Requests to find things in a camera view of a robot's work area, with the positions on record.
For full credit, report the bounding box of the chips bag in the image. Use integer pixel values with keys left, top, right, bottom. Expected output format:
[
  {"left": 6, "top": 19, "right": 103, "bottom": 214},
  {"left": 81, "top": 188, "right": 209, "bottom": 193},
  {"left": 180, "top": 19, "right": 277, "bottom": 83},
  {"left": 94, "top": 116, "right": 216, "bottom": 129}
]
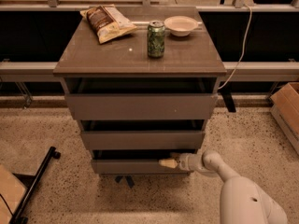
[{"left": 80, "top": 5, "right": 137, "bottom": 44}]

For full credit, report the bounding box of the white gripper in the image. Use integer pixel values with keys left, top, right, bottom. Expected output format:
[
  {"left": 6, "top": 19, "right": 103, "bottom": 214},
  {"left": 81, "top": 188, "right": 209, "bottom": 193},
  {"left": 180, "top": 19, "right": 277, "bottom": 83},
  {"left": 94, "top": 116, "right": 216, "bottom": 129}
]
[{"left": 159, "top": 152, "right": 204, "bottom": 172}]

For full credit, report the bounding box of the green soda can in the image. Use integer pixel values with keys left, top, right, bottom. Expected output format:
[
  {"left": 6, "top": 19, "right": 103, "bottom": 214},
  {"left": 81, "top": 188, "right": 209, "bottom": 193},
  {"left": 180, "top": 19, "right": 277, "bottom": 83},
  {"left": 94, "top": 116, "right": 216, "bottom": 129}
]
[{"left": 147, "top": 21, "right": 165, "bottom": 58}]

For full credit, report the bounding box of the white cable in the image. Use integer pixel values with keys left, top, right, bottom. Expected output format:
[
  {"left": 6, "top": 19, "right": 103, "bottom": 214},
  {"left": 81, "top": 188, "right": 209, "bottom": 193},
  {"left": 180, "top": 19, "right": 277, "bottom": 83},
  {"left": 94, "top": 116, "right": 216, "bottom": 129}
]
[{"left": 218, "top": 4, "right": 254, "bottom": 91}]

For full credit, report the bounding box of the black stand leg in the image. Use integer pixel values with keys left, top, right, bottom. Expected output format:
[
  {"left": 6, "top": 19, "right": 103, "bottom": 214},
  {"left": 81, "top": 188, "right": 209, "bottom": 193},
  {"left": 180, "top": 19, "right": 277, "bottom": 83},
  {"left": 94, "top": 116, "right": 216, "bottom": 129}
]
[{"left": 9, "top": 147, "right": 61, "bottom": 224}]

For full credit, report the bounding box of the cardboard box left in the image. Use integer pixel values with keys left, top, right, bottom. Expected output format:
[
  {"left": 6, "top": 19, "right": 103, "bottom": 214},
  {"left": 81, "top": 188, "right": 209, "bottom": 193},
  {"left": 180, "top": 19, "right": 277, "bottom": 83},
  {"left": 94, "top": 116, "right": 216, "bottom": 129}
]
[{"left": 0, "top": 164, "right": 26, "bottom": 224}]

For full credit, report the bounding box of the grey bottom drawer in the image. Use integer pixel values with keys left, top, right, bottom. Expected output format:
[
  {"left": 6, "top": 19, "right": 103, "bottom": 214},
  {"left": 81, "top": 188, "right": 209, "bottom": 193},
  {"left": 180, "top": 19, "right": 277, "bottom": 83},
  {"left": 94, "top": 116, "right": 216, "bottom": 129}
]
[{"left": 91, "top": 149, "right": 196, "bottom": 175}]

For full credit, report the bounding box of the cardboard box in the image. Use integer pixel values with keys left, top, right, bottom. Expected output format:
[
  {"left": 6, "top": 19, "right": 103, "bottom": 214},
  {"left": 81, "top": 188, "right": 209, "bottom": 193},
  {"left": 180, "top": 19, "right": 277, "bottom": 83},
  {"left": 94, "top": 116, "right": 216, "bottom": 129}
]
[
  {"left": 270, "top": 82, "right": 299, "bottom": 154},
  {"left": 0, "top": 164, "right": 26, "bottom": 224}
]

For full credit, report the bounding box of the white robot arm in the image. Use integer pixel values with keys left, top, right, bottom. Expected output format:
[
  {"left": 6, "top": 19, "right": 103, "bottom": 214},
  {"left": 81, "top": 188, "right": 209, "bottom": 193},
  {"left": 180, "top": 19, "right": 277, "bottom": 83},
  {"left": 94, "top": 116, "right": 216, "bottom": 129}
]
[{"left": 159, "top": 150, "right": 288, "bottom": 224}]

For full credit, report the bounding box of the white bowl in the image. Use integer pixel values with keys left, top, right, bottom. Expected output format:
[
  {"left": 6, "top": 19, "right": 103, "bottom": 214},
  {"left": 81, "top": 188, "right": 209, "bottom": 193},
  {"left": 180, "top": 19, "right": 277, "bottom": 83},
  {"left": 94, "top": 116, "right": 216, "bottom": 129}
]
[{"left": 164, "top": 16, "right": 198, "bottom": 37}]

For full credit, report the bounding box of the grey drawer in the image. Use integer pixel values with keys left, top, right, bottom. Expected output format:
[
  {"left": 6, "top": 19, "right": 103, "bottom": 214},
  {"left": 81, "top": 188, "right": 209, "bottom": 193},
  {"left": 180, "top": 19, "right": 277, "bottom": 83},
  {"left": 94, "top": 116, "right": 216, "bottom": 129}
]
[
  {"left": 65, "top": 77, "right": 217, "bottom": 120},
  {"left": 81, "top": 119, "right": 205, "bottom": 150},
  {"left": 91, "top": 149, "right": 196, "bottom": 175}
]

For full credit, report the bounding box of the grey drawer cabinet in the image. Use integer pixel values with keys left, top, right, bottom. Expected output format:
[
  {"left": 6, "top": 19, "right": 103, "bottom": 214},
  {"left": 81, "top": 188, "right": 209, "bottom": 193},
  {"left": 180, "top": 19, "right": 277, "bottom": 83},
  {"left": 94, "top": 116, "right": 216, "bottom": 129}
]
[{"left": 52, "top": 5, "right": 228, "bottom": 176}]

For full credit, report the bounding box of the cardboard box right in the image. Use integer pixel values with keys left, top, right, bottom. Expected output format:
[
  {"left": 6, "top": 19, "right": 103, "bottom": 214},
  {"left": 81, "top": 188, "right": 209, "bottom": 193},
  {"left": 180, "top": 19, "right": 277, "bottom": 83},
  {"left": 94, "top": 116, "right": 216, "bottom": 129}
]
[{"left": 270, "top": 82, "right": 299, "bottom": 154}]

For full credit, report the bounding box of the grey middle drawer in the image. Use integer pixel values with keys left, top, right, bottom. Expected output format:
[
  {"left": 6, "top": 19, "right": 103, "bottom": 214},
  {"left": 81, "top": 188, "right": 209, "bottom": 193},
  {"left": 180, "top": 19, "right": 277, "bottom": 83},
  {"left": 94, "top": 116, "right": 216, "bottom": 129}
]
[{"left": 81, "top": 119, "right": 205, "bottom": 150}]

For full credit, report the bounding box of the metal rail frame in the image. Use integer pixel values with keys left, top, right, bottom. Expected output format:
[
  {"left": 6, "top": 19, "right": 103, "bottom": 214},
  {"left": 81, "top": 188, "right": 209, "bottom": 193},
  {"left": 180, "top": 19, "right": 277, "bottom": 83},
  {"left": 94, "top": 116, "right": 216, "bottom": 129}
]
[{"left": 0, "top": 0, "right": 299, "bottom": 84}]

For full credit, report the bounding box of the grey top drawer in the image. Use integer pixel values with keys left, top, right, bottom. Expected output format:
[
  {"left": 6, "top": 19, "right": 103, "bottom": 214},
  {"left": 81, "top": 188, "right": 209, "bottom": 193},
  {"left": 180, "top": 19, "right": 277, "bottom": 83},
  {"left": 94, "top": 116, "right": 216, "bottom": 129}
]
[{"left": 65, "top": 77, "right": 217, "bottom": 120}]

